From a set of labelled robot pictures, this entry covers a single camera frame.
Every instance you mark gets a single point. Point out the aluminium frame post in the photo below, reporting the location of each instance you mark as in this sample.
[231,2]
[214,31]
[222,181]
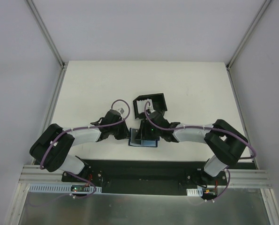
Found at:
[44,31]
[248,33]

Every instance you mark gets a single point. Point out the white cable duct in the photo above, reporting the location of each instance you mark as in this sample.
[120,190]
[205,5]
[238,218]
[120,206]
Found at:
[64,188]
[195,192]

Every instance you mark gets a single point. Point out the aluminium front rail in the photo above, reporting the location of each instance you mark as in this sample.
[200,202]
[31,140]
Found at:
[239,178]

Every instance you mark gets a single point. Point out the blue leather card holder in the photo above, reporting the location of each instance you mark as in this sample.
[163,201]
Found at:
[146,143]

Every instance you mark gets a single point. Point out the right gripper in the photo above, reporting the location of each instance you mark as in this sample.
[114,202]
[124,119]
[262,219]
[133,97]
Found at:
[146,133]

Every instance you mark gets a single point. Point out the left aluminium frame post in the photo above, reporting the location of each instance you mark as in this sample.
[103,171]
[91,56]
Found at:
[44,31]

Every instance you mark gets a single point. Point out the left white cable duct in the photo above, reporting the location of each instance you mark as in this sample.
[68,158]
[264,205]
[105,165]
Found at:
[64,188]

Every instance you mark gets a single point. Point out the right aluminium frame post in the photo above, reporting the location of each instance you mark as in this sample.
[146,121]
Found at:
[248,33]

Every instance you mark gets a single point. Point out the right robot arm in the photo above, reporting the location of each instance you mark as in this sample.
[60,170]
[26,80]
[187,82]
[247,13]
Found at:
[226,143]

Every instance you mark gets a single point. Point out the black card tray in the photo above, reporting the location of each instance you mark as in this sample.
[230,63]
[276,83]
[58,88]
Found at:
[156,102]

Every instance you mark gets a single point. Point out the right white cable duct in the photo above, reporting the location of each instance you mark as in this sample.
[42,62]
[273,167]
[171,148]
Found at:
[195,192]

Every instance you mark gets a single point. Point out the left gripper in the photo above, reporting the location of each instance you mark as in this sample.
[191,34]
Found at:
[121,132]

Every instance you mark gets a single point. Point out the white card stack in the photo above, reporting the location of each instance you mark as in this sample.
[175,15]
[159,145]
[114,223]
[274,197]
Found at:
[141,105]

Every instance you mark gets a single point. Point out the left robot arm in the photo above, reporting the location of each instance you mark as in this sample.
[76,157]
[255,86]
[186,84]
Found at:
[51,149]

